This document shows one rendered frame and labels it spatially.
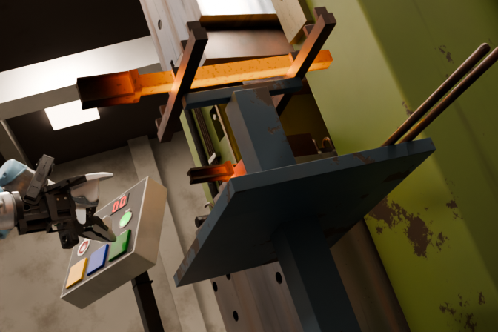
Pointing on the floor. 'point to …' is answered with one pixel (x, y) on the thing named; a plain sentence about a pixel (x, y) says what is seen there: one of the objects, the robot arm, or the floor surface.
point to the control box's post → (146, 304)
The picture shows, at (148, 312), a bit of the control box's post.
